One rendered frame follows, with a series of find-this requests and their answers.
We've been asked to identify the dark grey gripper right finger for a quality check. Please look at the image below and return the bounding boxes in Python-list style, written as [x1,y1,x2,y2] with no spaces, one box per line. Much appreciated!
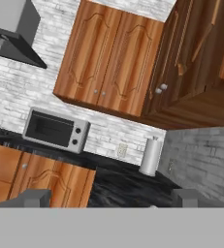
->
[171,188,224,208]

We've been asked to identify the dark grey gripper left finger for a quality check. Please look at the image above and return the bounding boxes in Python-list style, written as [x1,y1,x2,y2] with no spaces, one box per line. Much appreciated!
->
[0,189,51,208]

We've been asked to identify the light wooden base cupboards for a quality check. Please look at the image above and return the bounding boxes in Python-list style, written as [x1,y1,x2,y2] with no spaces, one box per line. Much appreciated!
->
[0,140,97,208]

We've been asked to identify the white paper towel roll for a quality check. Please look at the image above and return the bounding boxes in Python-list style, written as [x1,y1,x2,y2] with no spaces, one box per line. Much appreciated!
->
[138,136,163,177]

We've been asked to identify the grey toaster oven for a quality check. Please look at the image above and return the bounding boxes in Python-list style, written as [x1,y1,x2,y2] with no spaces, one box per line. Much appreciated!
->
[21,107,92,155]

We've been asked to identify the grey range hood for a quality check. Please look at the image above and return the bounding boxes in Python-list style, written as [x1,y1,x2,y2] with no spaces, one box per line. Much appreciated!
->
[0,0,48,70]

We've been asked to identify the white wall socket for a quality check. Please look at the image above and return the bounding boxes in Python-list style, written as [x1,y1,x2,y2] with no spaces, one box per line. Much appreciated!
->
[116,142,129,158]

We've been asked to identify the dark wooden corner wall cupboards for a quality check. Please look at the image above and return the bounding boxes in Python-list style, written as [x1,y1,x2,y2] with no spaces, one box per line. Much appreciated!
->
[140,0,224,131]

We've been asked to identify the light wooden wall cupboards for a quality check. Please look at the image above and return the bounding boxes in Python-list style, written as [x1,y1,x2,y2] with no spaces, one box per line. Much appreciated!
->
[52,0,166,119]

